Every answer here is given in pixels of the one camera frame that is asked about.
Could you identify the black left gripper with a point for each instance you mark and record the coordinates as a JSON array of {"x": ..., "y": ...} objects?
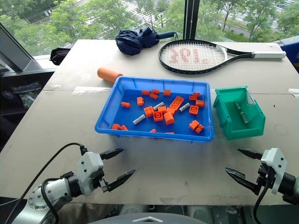
[{"x": 98, "y": 180}]

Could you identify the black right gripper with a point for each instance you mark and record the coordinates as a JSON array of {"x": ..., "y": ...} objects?
[{"x": 265, "y": 177}]

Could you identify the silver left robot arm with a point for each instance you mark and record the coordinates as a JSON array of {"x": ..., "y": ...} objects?
[{"x": 53, "y": 189}]

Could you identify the blue box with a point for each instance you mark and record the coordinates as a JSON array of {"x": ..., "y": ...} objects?
[{"x": 290, "y": 51}]

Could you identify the green plastic bin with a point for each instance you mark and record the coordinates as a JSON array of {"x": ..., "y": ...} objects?
[{"x": 230, "y": 127}]

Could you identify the blue plastic tray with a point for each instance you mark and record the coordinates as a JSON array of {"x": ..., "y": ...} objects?
[{"x": 130, "y": 119}]

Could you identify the dark grey rounded shape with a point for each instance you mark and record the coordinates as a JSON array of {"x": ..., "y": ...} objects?
[{"x": 149, "y": 219}]

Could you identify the white object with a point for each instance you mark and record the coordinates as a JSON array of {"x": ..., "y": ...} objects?
[{"x": 294, "y": 93}]

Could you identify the long orange building plate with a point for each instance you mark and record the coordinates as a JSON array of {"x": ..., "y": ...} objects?
[{"x": 176, "y": 102}]

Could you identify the orange foam cylinder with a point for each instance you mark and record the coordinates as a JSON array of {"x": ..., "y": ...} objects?
[{"x": 108, "y": 74}]

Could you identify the black and white tennis racket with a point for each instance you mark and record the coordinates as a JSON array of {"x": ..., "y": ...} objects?
[{"x": 268, "y": 55}]

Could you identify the clear bags of small parts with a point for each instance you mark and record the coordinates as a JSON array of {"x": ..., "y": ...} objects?
[{"x": 25, "y": 93}]

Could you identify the black bag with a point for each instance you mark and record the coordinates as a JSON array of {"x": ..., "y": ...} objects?
[{"x": 58, "y": 56}]

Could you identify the navy folded umbrella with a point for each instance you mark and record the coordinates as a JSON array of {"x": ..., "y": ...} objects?
[{"x": 133, "y": 40}]

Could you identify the black window pillar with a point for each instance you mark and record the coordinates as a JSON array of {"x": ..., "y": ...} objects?
[{"x": 191, "y": 18}]

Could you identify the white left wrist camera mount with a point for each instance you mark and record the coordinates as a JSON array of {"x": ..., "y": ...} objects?
[{"x": 90, "y": 165}]

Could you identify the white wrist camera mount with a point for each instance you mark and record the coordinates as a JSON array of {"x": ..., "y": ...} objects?
[
  {"x": 278, "y": 163},
  {"x": 90, "y": 165}
]

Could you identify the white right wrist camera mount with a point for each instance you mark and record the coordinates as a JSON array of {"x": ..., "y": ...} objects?
[{"x": 278, "y": 163}]

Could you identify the grey slanted window frame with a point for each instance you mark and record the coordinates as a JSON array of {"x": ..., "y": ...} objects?
[{"x": 14, "y": 51}]

